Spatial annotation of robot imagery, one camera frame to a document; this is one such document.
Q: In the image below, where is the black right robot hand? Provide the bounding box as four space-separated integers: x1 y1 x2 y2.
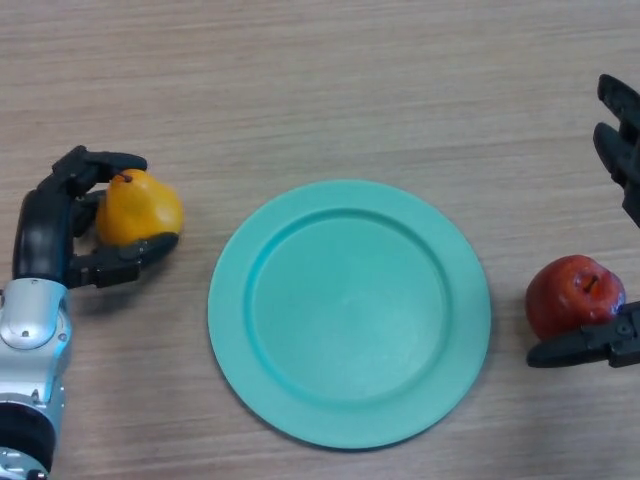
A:
526 73 640 370

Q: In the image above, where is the yellow pear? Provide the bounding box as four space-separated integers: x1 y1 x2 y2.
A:
94 168 185 248

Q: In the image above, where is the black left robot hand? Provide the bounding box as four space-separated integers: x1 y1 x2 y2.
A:
11 145 180 290

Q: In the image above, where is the red apple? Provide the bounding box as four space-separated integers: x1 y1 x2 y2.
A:
524 254 628 341

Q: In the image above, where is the green round plate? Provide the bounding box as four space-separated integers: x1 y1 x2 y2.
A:
207 179 492 452

